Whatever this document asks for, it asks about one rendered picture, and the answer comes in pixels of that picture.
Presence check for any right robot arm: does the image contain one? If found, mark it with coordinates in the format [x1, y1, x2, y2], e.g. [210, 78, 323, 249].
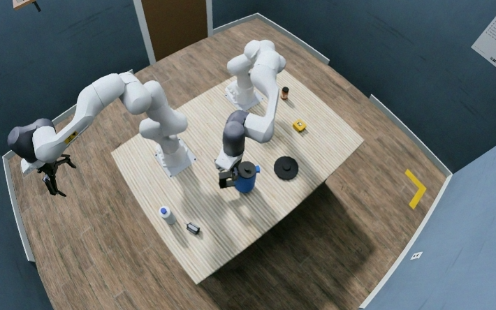
[7, 72, 188, 175]

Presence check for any small orange jar with dark lid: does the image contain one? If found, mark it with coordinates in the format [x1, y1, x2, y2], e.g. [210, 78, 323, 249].
[280, 87, 289, 100]

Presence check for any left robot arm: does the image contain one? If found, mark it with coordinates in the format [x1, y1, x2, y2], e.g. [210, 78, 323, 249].
[214, 40, 286, 172]

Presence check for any black round disc with center stud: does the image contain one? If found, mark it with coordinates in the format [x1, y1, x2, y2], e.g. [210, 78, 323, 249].
[273, 156, 299, 180]

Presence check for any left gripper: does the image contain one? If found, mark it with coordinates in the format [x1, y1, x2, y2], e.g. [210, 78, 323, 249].
[231, 159, 242, 182]

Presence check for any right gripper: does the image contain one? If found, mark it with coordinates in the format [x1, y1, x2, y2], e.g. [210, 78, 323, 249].
[39, 154, 77, 197]

